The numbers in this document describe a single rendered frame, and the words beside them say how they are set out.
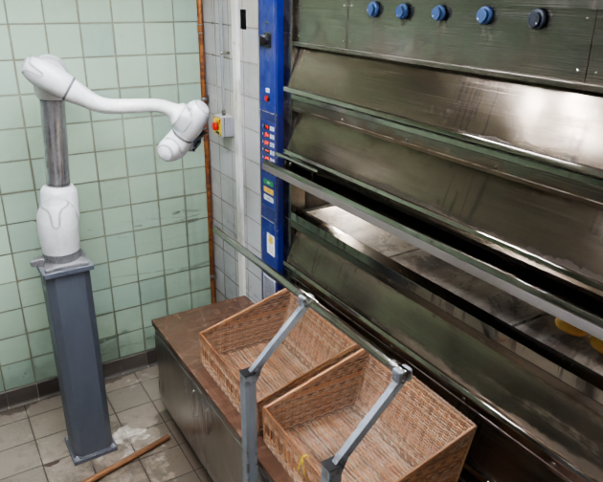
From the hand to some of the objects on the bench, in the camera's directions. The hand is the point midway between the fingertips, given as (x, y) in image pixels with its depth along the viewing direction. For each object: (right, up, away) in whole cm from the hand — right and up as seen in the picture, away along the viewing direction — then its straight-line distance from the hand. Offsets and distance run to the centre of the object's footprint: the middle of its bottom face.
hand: (202, 132), depth 289 cm
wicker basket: (+68, -130, -80) cm, 167 cm away
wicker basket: (+38, -110, -34) cm, 122 cm away
